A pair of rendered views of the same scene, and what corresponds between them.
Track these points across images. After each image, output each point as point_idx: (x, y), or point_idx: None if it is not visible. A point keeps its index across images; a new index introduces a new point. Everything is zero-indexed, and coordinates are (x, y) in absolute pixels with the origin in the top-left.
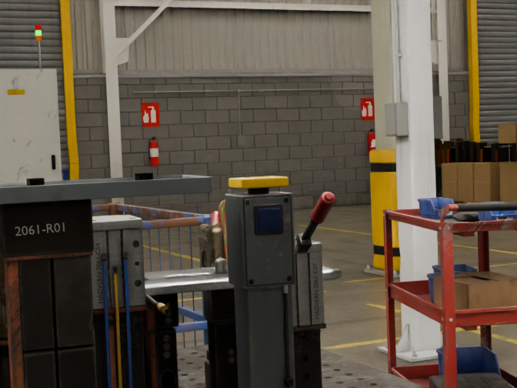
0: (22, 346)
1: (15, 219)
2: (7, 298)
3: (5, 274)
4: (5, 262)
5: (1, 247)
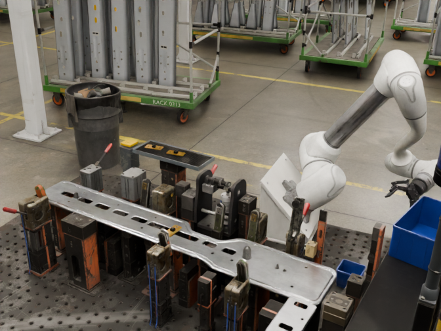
0: None
1: None
2: (181, 180)
3: (180, 175)
4: (182, 171)
5: (182, 168)
